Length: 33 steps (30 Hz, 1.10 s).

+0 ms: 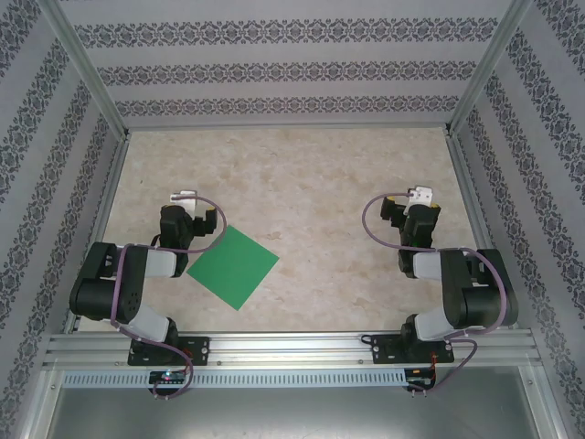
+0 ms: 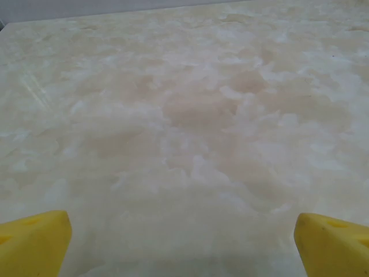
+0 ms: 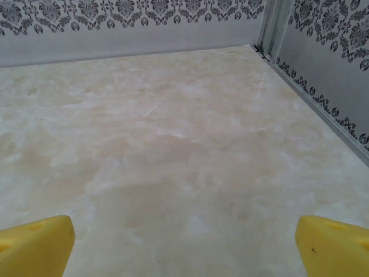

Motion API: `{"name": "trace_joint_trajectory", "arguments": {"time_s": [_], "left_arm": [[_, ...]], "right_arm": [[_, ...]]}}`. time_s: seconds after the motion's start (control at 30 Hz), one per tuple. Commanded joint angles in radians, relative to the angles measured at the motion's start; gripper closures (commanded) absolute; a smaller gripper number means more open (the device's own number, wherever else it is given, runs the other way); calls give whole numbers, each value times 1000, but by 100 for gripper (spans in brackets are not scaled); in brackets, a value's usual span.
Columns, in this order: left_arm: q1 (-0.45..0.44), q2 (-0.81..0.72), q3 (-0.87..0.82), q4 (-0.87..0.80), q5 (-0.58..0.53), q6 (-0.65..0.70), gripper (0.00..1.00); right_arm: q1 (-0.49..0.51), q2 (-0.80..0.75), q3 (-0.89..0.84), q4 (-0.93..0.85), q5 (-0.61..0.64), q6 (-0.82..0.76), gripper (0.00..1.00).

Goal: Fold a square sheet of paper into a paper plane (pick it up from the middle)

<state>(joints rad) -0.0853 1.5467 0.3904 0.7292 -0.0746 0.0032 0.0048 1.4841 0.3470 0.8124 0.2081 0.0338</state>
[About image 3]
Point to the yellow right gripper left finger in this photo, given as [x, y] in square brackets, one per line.
[34, 248]

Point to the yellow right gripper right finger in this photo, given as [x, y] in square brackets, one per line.
[337, 251]

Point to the aluminium side rail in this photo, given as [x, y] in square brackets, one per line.
[317, 101]

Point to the aluminium frame post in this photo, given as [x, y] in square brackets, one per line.
[272, 26]

